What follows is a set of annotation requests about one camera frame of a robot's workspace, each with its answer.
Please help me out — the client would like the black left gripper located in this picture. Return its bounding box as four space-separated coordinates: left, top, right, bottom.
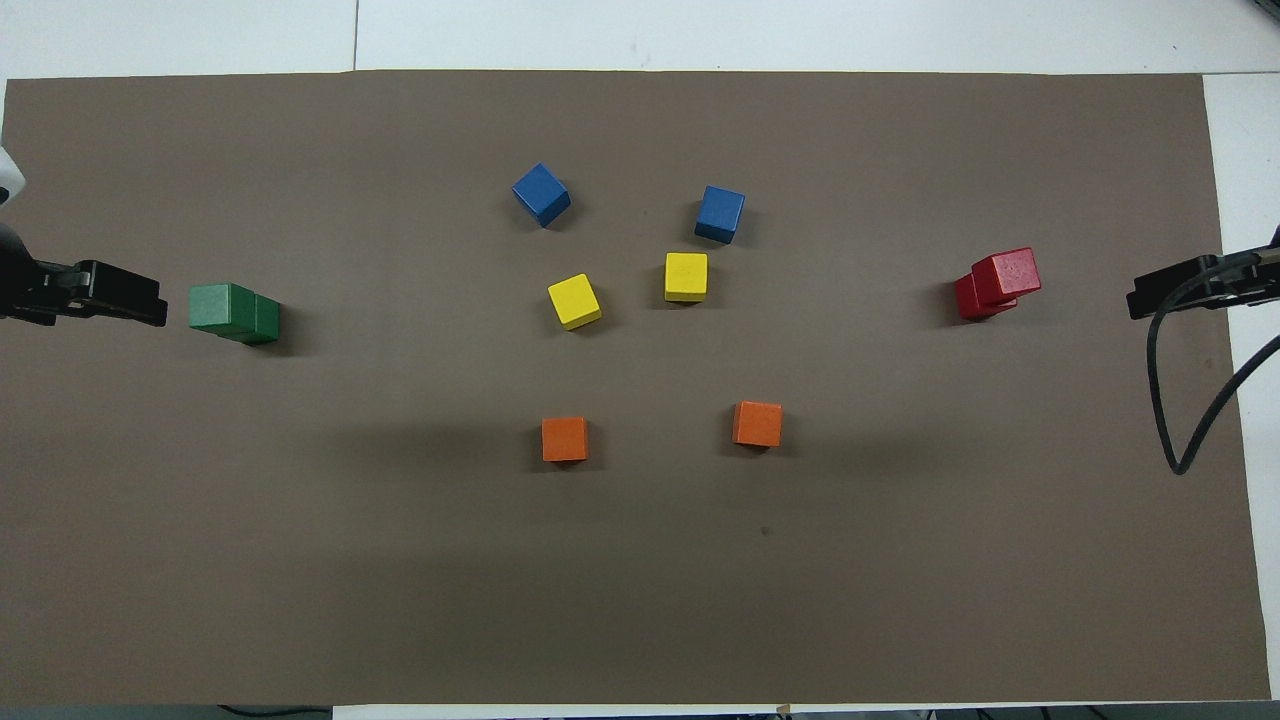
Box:
0 225 168 328

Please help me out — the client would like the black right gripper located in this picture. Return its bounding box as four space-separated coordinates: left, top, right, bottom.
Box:
1128 228 1280 321

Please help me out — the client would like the green wooden cube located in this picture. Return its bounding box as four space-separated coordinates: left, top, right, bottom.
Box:
218 293 282 347
188 283 258 334

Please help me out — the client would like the red wooden cube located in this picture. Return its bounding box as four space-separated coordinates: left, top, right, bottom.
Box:
953 272 1019 322
970 247 1043 303

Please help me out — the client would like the blue wooden cube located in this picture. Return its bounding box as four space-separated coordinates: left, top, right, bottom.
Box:
511 162 573 229
693 184 748 246

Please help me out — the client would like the yellow wooden cube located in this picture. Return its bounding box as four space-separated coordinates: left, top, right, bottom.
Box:
663 251 710 304
546 272 604 332

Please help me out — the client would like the orange wooden cube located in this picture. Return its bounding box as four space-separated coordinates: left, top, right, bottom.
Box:
541 416 590 464
731 400 784 450

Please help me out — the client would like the brown table mat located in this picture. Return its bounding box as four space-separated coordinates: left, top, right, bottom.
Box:
0 70 1271 706

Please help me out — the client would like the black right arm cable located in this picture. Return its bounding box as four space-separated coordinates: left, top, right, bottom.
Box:
1147 250 1280 476

